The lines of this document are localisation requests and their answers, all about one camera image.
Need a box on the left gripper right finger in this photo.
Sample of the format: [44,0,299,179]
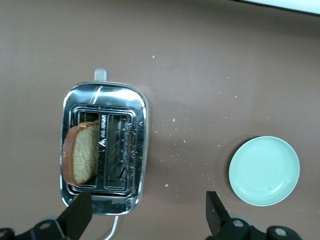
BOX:
[204,191,303,240]

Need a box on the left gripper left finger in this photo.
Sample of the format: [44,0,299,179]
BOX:
[0,191,93,240]

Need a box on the brown toast bread slice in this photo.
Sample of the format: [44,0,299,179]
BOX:
[61,120,101,187]

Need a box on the green round plate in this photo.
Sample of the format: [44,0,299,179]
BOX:
[228,135,301,207]

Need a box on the silver two-slot toaster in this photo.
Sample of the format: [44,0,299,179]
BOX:
[59,67,149,216]

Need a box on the white toaster power cable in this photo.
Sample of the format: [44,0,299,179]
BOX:
[103,214,120,240]

